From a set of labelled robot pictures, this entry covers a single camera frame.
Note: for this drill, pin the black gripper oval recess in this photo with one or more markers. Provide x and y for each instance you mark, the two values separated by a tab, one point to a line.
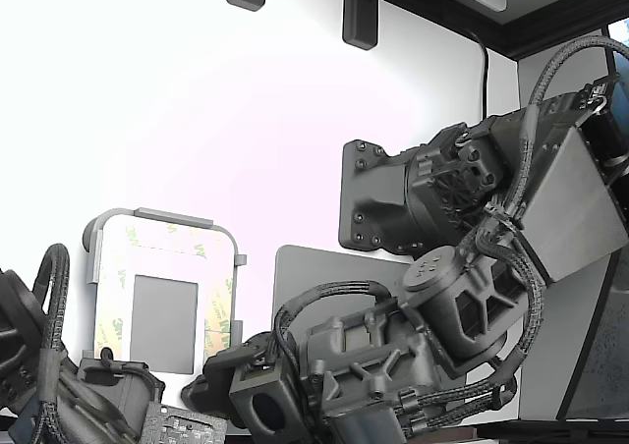
243	390

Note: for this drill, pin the dark second gripper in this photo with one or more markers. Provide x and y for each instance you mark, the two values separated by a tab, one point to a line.
132	395

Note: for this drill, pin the tan printed tape liner strip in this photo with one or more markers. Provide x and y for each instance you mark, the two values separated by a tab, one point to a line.
218	316
110	331
199	247

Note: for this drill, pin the grey tape holder frame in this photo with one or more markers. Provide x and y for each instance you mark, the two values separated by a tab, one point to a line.
172	216

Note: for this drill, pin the dark second robot arm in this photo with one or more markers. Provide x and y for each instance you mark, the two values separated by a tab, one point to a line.
19	326

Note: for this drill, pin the grey six-joint robot arm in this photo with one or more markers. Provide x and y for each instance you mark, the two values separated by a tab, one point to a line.
373	193

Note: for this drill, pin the grey patterned plate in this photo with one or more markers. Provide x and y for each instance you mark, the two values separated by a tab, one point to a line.
182	427

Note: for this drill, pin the small grey rectangular pad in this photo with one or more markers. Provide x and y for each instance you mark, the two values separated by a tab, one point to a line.
162	326

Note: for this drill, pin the large grey mat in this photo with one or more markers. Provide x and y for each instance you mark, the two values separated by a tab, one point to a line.
314	272

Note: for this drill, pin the black base bar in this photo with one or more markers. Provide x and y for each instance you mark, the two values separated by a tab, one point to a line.
565	434

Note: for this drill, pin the dark speckled framed panel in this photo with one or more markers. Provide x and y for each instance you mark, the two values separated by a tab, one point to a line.
609	355

